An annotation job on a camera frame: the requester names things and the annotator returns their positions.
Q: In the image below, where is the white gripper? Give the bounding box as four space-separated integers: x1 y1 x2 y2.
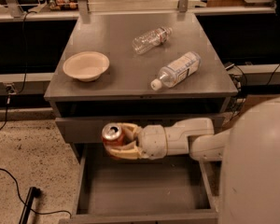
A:
105 122 167 160

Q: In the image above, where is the red coke can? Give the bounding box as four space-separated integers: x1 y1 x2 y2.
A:
102 123 125 146

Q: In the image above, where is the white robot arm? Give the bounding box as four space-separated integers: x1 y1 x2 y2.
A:
102 97 280 224

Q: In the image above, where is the grey drawer cabinet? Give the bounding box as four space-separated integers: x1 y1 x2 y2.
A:
43 10 239 161

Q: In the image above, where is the grey top drawer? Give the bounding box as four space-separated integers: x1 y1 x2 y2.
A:
55 112 231 144

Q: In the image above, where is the open grey middle drawer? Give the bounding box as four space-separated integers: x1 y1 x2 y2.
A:
59 144 218 224

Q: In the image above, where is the white labelled water bottle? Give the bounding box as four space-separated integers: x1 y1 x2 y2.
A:
150 51 201 91

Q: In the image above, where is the white paper bowl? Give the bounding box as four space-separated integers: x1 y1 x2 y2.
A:
63 51 109 82

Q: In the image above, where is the clear empty plastic bottle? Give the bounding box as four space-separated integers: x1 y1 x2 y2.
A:
132 26 173 54

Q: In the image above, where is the black bar on floor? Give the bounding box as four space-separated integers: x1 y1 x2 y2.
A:
19 187 41 224

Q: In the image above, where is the black floor cable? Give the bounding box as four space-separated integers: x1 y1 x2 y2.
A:
0 166 72 217

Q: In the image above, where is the black hanging cable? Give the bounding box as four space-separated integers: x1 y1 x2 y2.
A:
0 10 38 138

